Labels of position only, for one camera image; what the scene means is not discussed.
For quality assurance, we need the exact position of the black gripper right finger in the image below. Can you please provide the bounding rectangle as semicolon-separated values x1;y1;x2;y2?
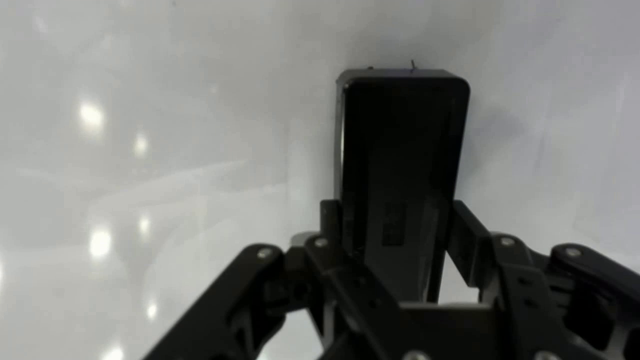
446;197;640;360

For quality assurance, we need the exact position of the black whiteboard eraser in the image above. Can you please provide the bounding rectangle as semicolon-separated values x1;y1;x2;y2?
334;59;472;306

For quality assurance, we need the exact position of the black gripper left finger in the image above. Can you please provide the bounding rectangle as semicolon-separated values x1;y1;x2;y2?
142;197;401;360

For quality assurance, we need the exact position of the large black-framed whiteboard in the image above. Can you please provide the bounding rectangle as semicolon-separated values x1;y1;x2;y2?
0;0;640;360

